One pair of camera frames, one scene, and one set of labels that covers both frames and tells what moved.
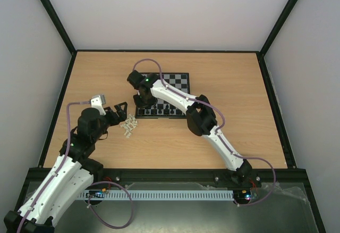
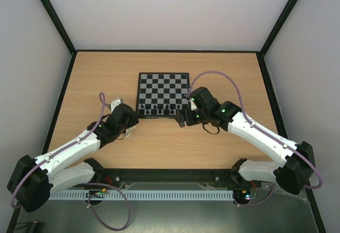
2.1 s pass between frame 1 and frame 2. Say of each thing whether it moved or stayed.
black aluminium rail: stayed
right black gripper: moved
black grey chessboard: stayed
